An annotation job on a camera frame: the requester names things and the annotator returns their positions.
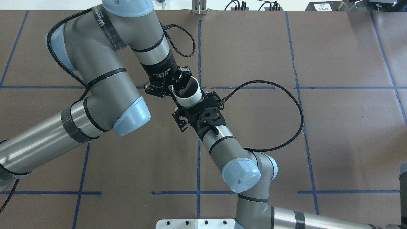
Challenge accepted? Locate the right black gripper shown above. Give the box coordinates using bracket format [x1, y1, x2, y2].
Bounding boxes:
[172, 92, 226, 140]

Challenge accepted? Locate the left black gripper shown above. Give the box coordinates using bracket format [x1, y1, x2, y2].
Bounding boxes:
[141, 52, 192, 98]

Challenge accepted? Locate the white ribbed HOME mug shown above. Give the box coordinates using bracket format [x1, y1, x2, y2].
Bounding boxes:
[170, 76, 203, 109]

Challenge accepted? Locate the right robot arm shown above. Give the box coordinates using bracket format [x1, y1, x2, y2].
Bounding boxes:
[192, 87, 406, 229]

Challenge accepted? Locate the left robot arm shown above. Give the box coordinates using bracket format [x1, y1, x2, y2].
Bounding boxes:
[1, 0, 194, 211]

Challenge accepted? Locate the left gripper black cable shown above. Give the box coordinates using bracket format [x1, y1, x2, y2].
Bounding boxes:
[159, 23, 196, 58]

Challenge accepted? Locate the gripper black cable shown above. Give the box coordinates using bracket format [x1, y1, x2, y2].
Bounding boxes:
[159, 23, 196, 58]
[219, 80, 305, 152]

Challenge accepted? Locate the aluminium frame post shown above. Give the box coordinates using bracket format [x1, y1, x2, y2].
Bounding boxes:
[191, 0, 208, 15]

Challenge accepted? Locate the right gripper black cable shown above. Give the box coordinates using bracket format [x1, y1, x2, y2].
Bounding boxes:
[219, 80, 305, 152]

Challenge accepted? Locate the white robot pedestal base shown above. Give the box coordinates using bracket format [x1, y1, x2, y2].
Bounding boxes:
[155, 219, 235, 229]

